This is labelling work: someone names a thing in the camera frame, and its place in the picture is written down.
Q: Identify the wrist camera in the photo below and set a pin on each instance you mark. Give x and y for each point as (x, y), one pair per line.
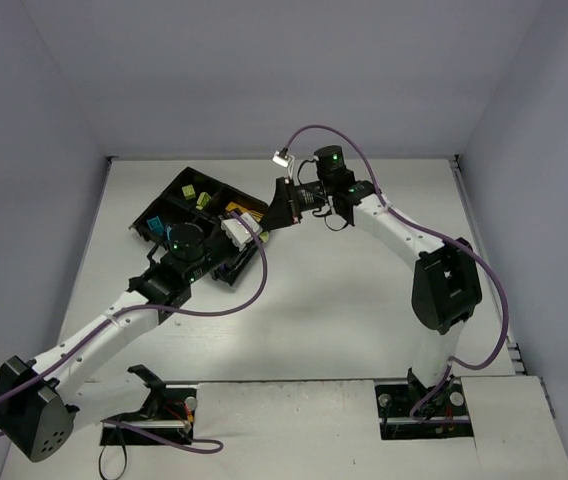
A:
(240, 230)
(286, 160)

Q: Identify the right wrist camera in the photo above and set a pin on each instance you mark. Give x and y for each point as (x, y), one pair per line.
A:
(286, 160)

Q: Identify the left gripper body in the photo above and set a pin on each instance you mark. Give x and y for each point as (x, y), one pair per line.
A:
(234, 265)

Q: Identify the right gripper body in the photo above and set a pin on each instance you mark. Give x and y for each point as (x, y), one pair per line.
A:
(287, 201)

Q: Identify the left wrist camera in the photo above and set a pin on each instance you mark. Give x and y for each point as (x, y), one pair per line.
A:
(240, 230)

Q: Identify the teal lego in tray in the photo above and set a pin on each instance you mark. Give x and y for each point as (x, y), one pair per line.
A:
(155, 225)

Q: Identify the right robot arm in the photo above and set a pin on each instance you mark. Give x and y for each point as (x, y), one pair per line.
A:
(445, 286)

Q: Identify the black compartment tray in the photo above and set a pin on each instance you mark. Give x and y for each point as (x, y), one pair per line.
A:
(189, 215)

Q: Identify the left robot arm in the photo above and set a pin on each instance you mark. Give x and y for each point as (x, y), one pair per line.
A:
(45, 399)

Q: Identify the lime lego block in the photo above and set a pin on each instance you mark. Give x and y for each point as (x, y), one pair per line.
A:
(203, 200)

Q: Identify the orange and lime lego stack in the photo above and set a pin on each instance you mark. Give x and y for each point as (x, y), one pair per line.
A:
(235, 206)

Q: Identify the yellow-green lego in tray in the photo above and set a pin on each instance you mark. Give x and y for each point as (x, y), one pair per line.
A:
(189, 192)

